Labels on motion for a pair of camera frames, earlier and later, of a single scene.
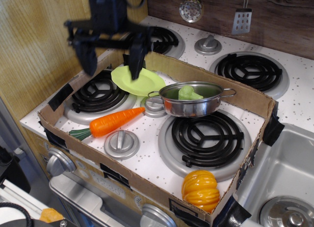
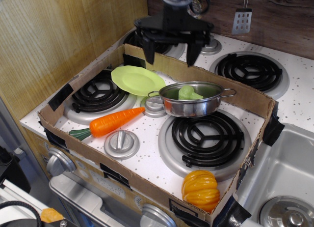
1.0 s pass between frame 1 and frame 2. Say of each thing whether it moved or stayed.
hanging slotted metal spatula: stayed
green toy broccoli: stayed
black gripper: moved
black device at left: stayed
